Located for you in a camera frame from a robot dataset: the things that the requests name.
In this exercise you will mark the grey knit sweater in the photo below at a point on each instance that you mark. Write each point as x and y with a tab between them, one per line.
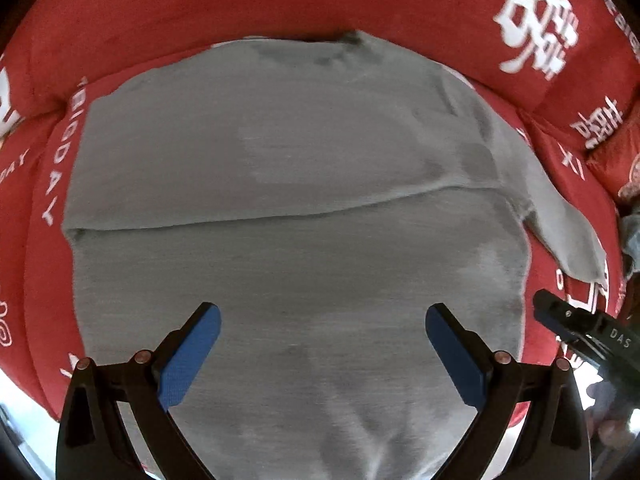
300	185

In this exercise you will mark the grey-blue cloth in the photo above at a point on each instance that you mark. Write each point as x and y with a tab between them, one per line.
631	240

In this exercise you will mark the red patterned pillow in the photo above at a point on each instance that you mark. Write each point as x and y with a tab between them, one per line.
620	165

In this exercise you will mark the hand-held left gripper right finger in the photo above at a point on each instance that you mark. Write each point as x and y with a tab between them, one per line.
452	350

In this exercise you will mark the red printed sofa cover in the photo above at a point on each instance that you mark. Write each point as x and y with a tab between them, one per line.
150	20

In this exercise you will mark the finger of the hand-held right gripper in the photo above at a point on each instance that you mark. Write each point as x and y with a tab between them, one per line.
562	317

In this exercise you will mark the person's right hand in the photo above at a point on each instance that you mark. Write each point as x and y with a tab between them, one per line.
614	432

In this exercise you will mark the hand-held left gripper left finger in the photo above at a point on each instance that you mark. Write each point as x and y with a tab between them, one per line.
192	350

